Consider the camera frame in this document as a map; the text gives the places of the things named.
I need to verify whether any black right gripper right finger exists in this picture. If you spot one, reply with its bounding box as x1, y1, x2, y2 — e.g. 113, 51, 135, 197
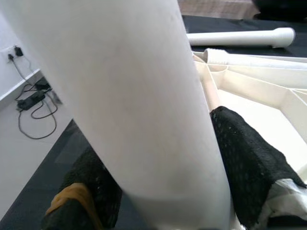
210, 106, 307, 230

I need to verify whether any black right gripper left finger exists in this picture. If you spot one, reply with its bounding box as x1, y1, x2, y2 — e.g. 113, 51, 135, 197
40, 145, 123, 230

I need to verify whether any white plastic table top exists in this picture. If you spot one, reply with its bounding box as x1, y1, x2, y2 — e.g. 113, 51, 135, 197
191, 52, 307, 230

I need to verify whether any yellow rubber band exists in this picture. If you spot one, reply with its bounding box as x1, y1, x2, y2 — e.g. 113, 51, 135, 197
45, 181, 102, 230

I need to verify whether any black plastic sheet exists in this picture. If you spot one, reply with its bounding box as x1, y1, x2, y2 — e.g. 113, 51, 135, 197
0, 14, 307, 230

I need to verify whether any black power adapter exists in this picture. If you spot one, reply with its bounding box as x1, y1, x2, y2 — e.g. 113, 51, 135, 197
35, 80, 52, 92

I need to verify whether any beige cloth covered table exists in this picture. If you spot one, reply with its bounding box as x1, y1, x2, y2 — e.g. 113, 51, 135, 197
178, 0, 261, 20

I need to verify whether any black floor cable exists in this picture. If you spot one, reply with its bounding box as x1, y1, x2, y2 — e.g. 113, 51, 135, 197
9, 57, 59, 140

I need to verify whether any white wall socket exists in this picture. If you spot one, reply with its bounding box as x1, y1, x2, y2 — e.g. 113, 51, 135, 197
6, 45, 25, 64

